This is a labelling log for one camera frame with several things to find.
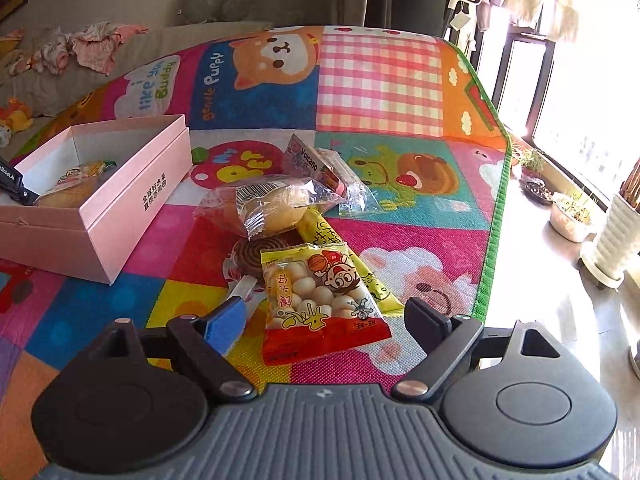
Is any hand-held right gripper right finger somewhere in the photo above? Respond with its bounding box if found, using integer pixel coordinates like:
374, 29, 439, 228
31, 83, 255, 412
391, 297, 597, 404

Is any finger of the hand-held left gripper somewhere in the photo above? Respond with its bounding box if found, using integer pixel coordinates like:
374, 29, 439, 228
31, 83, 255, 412
0, 180, 40, 207

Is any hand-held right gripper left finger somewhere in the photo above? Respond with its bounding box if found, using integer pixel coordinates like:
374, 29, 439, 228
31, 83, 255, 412
64, 298, 258, 404

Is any yellow pastry packet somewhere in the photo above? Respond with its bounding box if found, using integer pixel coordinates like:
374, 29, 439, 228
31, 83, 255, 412
37, 159, 119, 209

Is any clear bread bun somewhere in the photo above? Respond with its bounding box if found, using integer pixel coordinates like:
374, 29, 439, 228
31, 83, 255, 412
225, 236, 302, 303

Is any red yellow ball snack packet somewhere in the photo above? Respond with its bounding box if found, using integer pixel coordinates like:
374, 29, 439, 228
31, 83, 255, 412
260, 241, 392, 367

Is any pink cardboard box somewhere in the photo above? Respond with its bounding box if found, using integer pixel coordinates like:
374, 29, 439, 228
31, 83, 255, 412
0, 114, 194, 286

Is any clear bread packet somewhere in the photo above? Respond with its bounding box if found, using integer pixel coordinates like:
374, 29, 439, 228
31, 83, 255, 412
192, 180, 346, 241

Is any yellow snack bar packet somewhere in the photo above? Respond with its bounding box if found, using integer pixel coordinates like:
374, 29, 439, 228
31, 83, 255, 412
295, 206, 405, 317

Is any orange plush toy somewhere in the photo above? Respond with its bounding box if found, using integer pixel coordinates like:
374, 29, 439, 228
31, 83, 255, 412
0, 98, 34, 136

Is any white pink clothes pile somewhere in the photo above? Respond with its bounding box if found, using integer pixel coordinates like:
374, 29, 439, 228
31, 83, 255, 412
4, 26, 75, 77

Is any dark plant dish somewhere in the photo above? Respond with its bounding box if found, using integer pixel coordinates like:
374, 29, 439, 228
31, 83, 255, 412
524, 180, 554, 206

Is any white bowl planter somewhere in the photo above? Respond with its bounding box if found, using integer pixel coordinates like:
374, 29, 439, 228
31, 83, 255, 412
549, 187, 599, 244

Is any small potted plant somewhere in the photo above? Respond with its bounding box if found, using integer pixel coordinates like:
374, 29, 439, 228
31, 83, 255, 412
519, 146, 549, 182

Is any white ribbed planter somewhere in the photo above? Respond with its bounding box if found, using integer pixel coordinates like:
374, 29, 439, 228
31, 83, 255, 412
580, 191, 640, 289

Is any colourful cartoon play mat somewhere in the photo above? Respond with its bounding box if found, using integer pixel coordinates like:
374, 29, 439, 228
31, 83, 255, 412
0, 24, 514, 463

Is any white upright appliance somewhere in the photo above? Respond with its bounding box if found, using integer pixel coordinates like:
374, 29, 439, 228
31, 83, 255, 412
442, 0, 484, 54

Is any dark window frame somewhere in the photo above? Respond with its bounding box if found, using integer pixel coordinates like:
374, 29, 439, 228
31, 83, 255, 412
492, 34, 557, 137

